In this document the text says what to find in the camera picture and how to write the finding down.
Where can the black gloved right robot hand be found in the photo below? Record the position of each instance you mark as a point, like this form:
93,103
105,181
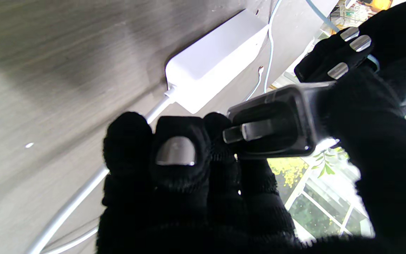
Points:
189,211

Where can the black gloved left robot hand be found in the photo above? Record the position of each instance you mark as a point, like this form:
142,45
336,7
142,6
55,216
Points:
393,35

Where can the grey charger adapter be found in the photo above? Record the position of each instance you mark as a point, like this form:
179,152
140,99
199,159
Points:
277,123

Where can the white power strip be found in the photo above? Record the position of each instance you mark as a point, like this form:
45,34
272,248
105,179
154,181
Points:
210,67

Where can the tall leafy green plant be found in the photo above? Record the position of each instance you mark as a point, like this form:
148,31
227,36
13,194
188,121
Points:
328,169

